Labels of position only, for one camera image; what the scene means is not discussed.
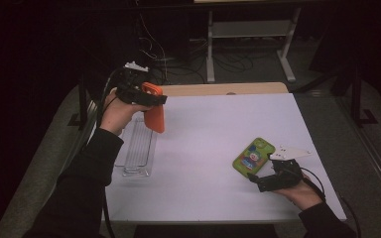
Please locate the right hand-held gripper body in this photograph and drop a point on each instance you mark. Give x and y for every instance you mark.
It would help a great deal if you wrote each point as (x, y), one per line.
(282, 180)

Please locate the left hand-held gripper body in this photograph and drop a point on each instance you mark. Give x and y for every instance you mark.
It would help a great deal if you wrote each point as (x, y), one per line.
(130, 87)

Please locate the orange phone case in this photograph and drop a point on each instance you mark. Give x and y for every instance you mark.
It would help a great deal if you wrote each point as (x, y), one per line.
(154, 119)

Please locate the green cartoon phone case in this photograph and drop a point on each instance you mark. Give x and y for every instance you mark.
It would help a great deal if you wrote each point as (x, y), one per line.
(253, 158)

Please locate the clear plastic tray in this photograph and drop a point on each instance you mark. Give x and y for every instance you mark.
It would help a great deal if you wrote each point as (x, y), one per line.
(140, 148)

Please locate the person's right hand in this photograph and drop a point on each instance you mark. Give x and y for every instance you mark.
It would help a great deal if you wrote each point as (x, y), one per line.
(306, 196)

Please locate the person's left hand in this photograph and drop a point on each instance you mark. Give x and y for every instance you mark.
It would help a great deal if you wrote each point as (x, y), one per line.
(115, 114)

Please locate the white table mat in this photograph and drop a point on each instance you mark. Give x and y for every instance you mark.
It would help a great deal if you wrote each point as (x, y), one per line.
(205, 185)

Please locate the black metal stand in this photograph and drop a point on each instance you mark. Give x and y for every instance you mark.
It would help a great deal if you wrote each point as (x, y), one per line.
(356, 99)
(82, 105)

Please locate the white metal desk frame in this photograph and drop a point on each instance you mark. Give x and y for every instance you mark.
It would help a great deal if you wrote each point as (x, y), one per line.
(251, 29)

